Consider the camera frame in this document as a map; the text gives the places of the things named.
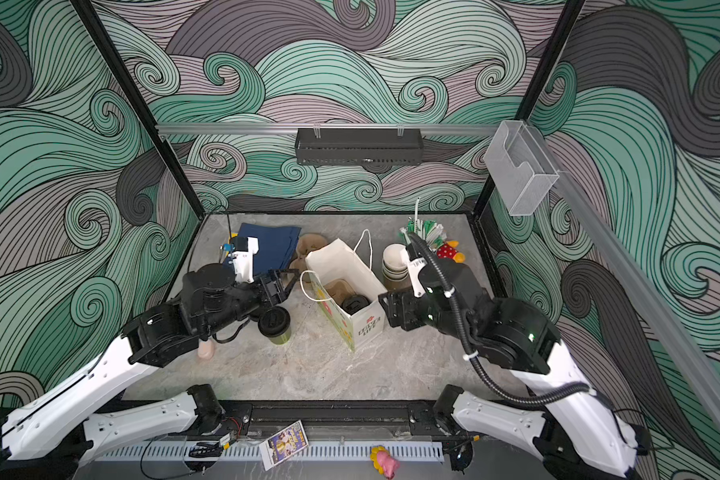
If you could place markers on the black plastic cup lid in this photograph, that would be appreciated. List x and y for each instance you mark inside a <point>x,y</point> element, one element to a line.
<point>274,321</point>

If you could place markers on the black corner frame post right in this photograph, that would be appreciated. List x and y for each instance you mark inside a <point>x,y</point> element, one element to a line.
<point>548,61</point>

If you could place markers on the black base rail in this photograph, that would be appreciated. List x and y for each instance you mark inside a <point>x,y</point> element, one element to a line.
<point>400,418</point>

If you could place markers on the brown pulp cup carrier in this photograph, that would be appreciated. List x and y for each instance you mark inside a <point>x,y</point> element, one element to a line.
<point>339,290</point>

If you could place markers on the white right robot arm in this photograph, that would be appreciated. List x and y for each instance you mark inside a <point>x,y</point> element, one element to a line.
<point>544,403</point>

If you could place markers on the clear acrylic wall holder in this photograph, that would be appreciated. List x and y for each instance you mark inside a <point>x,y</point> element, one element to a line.
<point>521,166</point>

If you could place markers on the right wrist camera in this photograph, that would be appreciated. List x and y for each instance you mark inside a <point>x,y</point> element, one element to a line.
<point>414,267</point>

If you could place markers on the aluminium wall rail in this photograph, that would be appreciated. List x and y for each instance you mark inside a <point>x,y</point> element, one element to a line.
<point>254,128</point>

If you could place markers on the pink yellow toy figure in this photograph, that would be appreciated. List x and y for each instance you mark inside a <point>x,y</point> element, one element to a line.
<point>384,463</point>

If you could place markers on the wrapped straws bundle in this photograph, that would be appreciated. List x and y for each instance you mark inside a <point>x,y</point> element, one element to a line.
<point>430,231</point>

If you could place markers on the black corner frame post left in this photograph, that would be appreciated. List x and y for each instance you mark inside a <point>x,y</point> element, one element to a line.
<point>109,53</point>

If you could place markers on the stack of green paper cups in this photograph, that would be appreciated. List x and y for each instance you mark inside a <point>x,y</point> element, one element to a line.
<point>394,269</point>

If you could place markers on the red yellow plush toy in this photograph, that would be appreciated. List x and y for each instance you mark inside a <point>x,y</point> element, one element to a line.
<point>449,250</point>

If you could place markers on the pink oval soap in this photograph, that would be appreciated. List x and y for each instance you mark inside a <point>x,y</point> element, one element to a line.
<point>206,349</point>

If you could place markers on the black corner frame post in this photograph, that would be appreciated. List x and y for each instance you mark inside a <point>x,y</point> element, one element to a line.
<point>548,61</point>
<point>109,53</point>

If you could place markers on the colourful picture card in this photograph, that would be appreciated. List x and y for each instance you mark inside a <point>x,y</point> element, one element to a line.
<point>283,445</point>

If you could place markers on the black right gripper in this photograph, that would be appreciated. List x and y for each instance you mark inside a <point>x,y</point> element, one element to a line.
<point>404,301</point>

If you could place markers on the white paper takeout bag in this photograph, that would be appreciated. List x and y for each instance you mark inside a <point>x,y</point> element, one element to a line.
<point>337,260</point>

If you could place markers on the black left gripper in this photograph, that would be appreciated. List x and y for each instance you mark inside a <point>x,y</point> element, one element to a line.
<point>276,286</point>

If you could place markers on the brown cup sleeve pile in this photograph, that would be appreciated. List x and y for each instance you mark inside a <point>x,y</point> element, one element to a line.
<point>306,244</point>

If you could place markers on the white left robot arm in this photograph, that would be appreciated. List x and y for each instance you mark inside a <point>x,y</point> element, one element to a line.
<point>63,429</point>

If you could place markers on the green paper coffee cup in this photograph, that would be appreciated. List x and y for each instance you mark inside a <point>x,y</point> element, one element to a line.
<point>281,338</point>

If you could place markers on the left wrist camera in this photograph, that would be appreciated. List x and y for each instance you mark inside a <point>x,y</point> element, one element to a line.
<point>238,253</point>

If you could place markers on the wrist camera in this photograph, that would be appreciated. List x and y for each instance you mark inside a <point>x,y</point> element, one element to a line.
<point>414,267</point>
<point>238,253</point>

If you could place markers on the black wall shelf tray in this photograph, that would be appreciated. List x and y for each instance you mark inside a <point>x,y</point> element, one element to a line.
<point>358,147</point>

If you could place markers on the navy blue napkin stack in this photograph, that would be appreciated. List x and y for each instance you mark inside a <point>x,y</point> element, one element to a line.
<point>276,246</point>

